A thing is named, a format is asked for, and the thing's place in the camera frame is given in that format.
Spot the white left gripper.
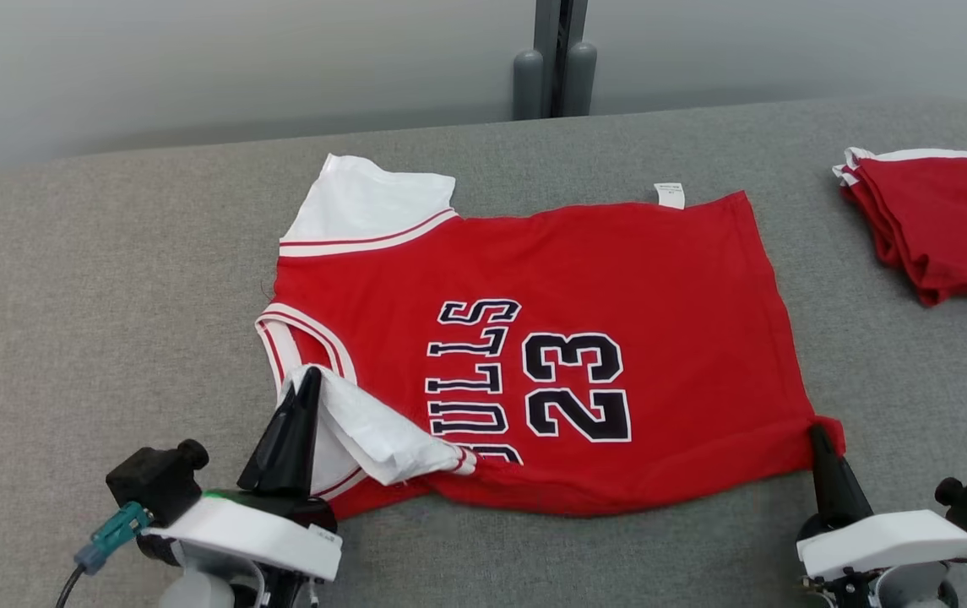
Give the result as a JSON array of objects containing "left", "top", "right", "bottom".
[{"left": 141, "top": 368, "right": 344, "bottom": 584}]

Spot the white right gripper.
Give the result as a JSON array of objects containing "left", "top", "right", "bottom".
[{"left": 796, "top": 424, "right": 967, "bottom": 584}]

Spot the red garment stack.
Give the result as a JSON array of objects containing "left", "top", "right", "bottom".
[{"left": 831, "top": 147, "right": 967, "bottom": 307}]

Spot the red basketball jersey number 23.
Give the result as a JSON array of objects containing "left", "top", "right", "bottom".
[{"left": 253, "top": 153, "right": 847, "bottom": 519}]

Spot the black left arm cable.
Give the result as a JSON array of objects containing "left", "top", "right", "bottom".
[{"left": 55, "top": 502, "right": 153, "bottom": 608}]

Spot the grey metal partition post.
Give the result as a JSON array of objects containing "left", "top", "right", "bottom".
[{"left": 512, "top": 0, "right": 599, "bottom": 121}]

